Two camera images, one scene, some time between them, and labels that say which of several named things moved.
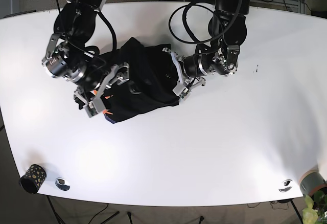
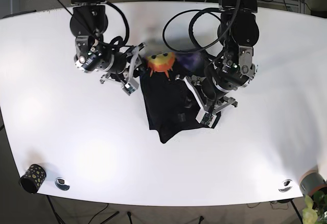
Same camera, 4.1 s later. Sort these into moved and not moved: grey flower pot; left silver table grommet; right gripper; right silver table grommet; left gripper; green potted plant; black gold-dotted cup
Moved: right gripper; left gripper
Not moved: green potted plant; right silver table grommet; black gold-dotted cup; grey flower pot; left silver table grommet
